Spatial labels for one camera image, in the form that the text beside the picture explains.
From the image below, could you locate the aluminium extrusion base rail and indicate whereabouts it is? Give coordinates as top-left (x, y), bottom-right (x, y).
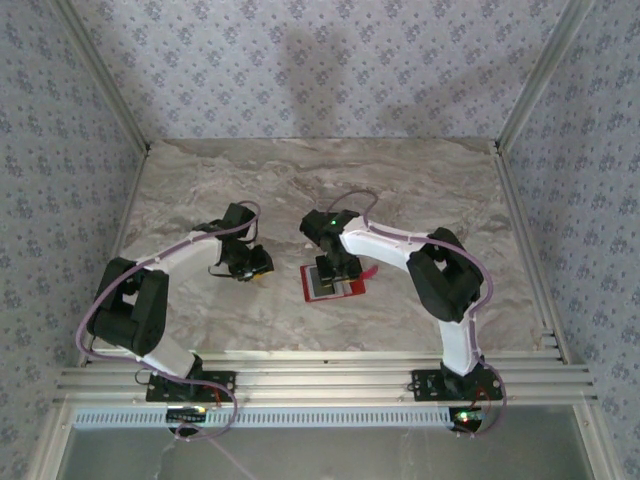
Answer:
top-left (53, 349), bottom-right (600, 405)

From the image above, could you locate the aluminium side rail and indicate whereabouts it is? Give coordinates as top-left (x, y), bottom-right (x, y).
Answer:
top-left (491, 142), bottom-right (571, 366)
top-left (77, 144), bottom-right (156, 369)

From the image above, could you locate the aluminium corner post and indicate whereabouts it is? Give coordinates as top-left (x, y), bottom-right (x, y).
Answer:
top-left (493, 0), bottom-right (599, 154)
top-left (52, 0), bottom-right (153, 154)

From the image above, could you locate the red card holder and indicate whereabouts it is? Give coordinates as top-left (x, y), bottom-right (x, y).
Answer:
top-left (299, 263), bottom-right (380, 304)

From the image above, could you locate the grey slotted cable duct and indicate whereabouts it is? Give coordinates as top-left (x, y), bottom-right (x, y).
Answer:
top-left (71, 405), bottom-right (454, 430)

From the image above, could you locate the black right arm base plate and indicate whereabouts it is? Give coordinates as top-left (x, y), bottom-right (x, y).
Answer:
top-left (410, 368), bottom-right (503, 402)

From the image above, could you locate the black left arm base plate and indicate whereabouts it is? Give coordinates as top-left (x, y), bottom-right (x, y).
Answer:
top-left (145, 370), bottom-right (238, 404)

